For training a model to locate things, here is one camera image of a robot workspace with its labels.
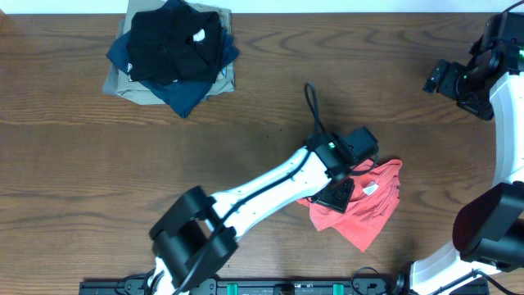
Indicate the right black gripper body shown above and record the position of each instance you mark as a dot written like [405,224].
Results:
[459,85]

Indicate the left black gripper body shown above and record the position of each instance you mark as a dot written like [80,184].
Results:
[340,200]

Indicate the red t-shirt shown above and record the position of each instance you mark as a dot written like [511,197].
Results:
[375,197]

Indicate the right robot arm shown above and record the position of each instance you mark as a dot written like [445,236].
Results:
[487,237]

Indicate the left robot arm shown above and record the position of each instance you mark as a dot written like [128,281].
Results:
[200,232]

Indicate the navy folded garment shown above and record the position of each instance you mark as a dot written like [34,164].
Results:
[184,96]

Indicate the black folded garment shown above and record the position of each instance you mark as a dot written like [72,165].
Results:
[175,44]

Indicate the khaki folded garment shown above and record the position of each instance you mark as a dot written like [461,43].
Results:
[131,90]

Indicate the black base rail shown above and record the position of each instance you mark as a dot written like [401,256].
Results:
[246,287]

